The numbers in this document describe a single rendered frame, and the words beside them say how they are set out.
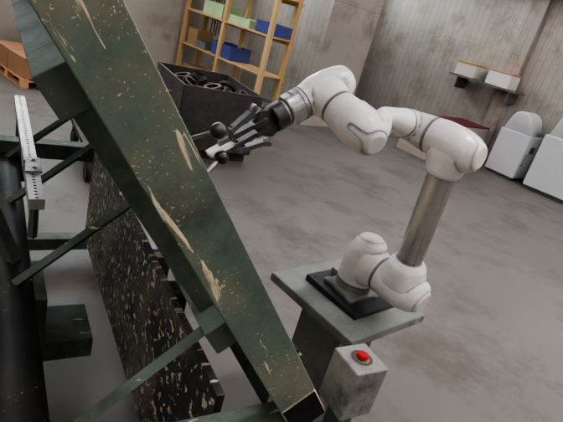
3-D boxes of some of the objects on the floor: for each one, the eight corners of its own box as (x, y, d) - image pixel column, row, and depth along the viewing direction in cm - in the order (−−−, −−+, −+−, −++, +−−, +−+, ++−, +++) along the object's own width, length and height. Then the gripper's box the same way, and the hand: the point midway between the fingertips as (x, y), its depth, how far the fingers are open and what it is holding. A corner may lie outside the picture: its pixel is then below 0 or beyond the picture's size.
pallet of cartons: (13, 88, 628) (15, 35, 603) (-10, 65, 701) (-8, 18, 676) (76, 93, 683) (80, 45, 658) (49, 72, 756) (52, 28, 731)
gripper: (286, 127, 137) (212, 168, 132) (271, 86, 129) (193, 128, 124) (298, 136, 131) (222, 180, 126) (284, 94, 123) (203, 138, 118)
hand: (219, 148), depth 126 cm, fingers closed
